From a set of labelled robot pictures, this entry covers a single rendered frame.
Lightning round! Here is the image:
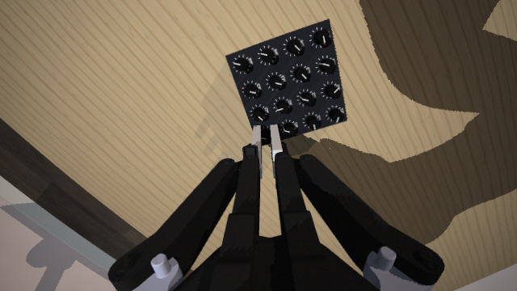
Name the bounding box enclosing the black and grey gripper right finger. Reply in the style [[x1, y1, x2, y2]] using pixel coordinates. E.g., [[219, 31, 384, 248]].
[[270, 124, 445, 291]]

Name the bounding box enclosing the black knob box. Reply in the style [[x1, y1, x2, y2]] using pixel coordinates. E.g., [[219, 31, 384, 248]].
[[225, 19, 347, 146]]

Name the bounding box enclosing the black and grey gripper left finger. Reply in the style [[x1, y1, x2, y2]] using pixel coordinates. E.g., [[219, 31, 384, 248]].
[[108, 125, 262, 291]]

